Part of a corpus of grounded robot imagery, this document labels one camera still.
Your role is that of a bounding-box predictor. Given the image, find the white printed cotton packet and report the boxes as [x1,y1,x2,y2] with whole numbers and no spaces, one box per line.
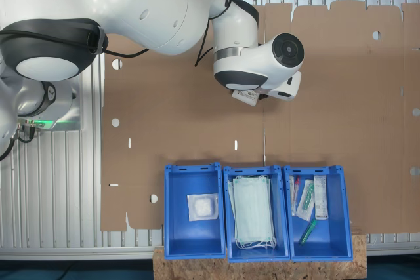
[231,89,261,108]

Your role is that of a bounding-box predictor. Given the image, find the clear bag of white cotton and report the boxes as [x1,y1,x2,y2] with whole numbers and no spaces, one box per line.
[186,193,219,222]

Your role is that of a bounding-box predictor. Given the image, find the blue bin with cotton bag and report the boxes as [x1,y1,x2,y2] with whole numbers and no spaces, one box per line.
[163,161,227,260]

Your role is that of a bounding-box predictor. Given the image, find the brown cardboard sheet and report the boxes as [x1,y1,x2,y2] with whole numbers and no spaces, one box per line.
[263,0,420,235]
[100,1,266,232]

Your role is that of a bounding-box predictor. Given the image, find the red-capped tube in clear packet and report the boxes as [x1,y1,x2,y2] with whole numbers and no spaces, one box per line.
[289,176,302,217]

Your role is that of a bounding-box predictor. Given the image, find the pale green face mask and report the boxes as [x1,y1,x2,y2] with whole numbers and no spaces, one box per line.
[227,174,278,250]
[232,176,275,243]

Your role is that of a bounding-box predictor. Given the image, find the green syringe in clear packet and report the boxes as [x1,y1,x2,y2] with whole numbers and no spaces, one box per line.
[295,179,316,222]

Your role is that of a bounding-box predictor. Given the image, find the long white printed packet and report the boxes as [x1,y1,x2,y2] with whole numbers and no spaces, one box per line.
[313,174,329,221]

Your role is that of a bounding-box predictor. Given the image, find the loose green tube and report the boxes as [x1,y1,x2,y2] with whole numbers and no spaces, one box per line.
[299,219,318,246]

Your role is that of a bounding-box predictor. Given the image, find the blue bin with tube packets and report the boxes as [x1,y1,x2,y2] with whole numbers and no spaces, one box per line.
[282,164,354,262]

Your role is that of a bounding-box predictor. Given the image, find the blue bin with face masks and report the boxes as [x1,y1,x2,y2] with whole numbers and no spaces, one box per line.
[222,164,291,263]

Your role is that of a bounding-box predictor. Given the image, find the wooden chipboard slab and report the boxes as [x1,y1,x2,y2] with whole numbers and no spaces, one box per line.
[152,227,368,280]

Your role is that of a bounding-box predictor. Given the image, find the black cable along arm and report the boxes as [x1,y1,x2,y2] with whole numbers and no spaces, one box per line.
[0,0,239,68]

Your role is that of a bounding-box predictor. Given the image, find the black base connector cable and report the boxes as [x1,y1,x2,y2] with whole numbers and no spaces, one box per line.
[0,121,37,163]

